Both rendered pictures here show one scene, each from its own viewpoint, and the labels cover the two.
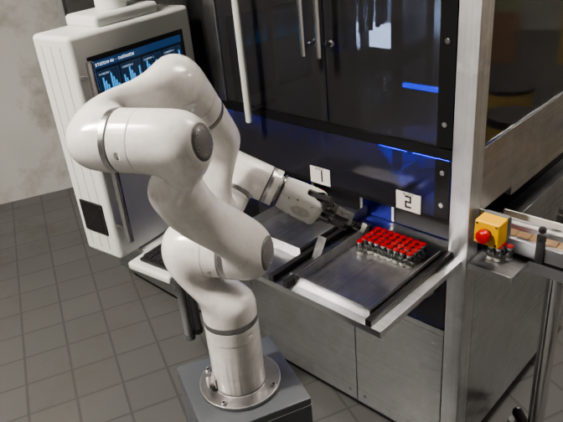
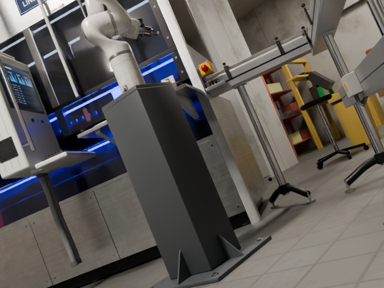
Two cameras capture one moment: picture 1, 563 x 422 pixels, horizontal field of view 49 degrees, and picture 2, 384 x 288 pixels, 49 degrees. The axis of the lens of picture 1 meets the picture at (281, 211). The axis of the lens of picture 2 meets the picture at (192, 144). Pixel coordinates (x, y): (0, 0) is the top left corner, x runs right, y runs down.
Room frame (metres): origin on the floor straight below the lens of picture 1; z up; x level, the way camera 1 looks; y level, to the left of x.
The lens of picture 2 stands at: (-0.64, 1.04, 0.40)
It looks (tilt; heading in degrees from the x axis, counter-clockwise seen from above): 4 degrees up; 328
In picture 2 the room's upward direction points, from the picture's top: 23 degrees counter-clockwise
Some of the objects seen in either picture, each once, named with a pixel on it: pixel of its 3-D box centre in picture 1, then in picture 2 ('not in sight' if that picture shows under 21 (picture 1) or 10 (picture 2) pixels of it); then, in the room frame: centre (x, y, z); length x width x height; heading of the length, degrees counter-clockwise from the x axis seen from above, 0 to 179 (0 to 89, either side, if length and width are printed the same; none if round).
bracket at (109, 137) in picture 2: not in sight; (114, 141); (1.79, 0.04, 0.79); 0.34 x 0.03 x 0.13; 134
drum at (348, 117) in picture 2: not in sight; (356, 120); (2.48, -3.05, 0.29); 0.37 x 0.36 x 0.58; 20
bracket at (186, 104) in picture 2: not in sight; (186, 107); (1.43, -0.31, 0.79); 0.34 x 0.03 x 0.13; 134
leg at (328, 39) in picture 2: not in sight; (355, 98); (0.81, -0.93, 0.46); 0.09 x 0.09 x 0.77; 44
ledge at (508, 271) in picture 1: (500, 262); (217, 87); (1.46, -0.61, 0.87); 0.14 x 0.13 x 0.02; 134
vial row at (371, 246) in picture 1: (386, 251); not in sight; (1.52, -0.29, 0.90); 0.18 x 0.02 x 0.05; 44
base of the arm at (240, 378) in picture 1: (235, 351); (128, 76); (1.09, 0.13, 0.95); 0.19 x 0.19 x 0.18
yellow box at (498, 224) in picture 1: (492, 229); (206, 69); (1.44, -0.57, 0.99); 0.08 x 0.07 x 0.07; 134
